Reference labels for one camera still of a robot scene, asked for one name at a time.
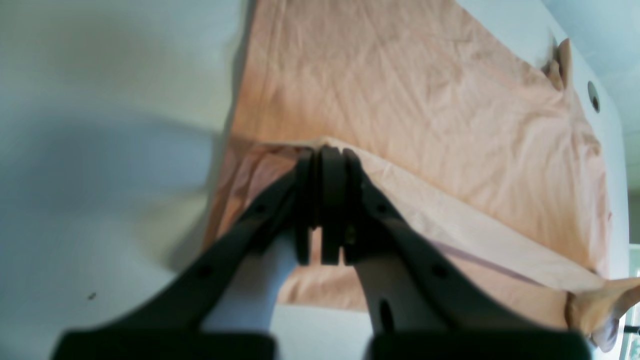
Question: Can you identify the peach pink T-shirt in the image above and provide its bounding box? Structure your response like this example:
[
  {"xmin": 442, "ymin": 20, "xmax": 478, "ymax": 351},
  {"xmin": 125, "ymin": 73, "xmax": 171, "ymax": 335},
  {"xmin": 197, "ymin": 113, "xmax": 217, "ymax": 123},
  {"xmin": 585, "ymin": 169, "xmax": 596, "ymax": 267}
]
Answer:
[{"xmin": 205, "ymin": 0, "xmax": 639, "ymax": 352}]

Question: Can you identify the right black table grommet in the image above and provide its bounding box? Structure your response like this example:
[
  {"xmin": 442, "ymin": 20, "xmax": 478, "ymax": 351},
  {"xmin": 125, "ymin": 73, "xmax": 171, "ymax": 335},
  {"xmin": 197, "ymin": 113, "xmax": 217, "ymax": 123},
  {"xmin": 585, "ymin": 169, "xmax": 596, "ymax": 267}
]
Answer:
[{"xmin": 587, "ymin": 80, "xmax": 601, "ymax": 114}]

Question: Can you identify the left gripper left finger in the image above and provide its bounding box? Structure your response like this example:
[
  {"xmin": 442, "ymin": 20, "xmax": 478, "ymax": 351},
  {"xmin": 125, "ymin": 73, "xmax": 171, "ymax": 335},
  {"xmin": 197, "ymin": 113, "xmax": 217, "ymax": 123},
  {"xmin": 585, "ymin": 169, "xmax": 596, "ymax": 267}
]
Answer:
[{"xmin": 53, "ymin": 150, "xmax": 315, "ymax": 360}]

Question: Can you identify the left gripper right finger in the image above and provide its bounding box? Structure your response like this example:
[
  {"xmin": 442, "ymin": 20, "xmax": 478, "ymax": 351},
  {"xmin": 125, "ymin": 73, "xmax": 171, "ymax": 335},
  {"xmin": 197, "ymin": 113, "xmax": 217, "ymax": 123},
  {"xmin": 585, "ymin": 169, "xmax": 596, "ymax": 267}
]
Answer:
[{"xmin": 320, "ymin": 146, "xmax": 592, "ymax": 360}]

